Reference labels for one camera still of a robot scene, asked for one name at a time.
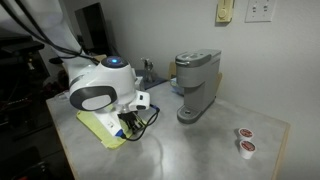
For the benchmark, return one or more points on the grey tissue box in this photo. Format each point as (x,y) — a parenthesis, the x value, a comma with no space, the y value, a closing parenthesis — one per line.
(140,85)

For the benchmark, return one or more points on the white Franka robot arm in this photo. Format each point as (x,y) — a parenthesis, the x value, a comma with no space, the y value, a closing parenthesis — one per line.
(113,80)

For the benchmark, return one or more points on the metal jar with tools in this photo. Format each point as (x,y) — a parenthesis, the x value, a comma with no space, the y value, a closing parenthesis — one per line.
(147,70)

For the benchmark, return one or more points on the small round grey base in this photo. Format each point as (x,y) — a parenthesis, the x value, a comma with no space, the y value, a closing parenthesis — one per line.
(63,96)

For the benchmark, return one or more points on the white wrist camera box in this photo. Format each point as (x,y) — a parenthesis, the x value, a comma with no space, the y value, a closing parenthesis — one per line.
(108,123)

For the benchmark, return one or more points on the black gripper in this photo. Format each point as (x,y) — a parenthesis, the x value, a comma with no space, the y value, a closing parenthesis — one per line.
(127,118)

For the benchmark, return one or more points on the box of blue face masks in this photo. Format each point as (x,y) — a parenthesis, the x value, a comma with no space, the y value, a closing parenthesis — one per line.
(175,87)

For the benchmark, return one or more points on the dark blue cloth mat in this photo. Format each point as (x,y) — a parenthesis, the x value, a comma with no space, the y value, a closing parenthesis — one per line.
(156,81)

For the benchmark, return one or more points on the light wooden frame furniture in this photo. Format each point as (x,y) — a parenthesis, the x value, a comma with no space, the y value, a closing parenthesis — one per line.
(100,57)

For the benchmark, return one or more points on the grey pod coffee machine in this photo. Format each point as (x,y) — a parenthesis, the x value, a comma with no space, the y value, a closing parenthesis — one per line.
(196,83)

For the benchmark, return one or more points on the white light switch plate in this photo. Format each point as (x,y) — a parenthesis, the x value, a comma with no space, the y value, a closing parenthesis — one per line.
(260,10)

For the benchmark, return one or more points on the white coffee pod red lid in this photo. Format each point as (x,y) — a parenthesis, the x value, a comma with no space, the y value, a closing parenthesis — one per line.
(247,149)
(245,133)

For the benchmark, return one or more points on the yellow-green microfibre towel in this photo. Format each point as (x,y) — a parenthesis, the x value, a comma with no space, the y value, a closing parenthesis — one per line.
(91,128)

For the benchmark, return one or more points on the black equipment cart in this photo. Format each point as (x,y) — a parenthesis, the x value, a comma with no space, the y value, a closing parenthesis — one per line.
(20,46)

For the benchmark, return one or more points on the beige wall thermostat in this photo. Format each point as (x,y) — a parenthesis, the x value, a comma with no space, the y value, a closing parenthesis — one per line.
(225,11)

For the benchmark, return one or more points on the black monitor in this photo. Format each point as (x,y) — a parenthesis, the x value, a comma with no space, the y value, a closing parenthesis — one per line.
(93,30)

